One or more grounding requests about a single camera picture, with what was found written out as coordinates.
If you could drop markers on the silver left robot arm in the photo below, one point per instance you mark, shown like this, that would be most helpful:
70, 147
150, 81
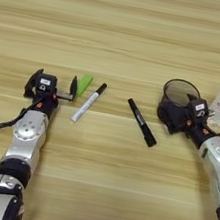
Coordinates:
26, 138

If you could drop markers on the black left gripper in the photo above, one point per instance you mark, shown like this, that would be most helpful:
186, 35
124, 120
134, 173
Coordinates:
45, 103

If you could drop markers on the white marker with black cap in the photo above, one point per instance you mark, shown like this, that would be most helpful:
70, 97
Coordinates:
85, 106

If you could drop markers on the black marker pen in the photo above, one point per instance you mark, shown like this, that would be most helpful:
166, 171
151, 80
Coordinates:
142, 122

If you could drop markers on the left gripper small black box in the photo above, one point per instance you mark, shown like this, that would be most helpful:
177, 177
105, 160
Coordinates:
45, 82

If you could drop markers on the right gripper small black box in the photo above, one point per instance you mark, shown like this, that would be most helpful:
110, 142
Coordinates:
199, 110

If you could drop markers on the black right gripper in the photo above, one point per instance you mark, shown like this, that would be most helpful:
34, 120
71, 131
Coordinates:
198, 132

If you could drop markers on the green rectangular eraser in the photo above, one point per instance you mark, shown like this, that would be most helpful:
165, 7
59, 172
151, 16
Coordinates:
84, 85

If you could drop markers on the gripper small black box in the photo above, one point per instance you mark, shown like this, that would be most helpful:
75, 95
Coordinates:
45, 82
199, 110

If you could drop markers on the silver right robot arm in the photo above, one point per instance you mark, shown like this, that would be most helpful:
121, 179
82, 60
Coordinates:
218, 164

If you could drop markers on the black mesh pen cup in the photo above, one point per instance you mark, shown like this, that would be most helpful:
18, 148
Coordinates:
177, 91

